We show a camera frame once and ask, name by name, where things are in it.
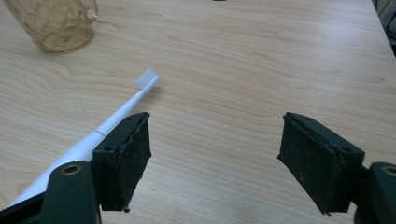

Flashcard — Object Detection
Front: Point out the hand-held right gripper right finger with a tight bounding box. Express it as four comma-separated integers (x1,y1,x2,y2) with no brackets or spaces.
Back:
276,111,366,216

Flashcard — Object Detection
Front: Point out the black floor cable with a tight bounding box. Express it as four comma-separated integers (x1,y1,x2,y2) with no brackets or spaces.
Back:
371,0,396,49

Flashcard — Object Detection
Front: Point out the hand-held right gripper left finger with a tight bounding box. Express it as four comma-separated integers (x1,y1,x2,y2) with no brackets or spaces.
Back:
92,112,153,213

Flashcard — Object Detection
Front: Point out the amber transparent cup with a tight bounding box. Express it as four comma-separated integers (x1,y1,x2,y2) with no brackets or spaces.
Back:
2,0,100,54

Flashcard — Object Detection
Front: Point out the white electric toothbrush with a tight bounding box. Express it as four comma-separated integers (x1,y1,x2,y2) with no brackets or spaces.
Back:
8,67,161,208

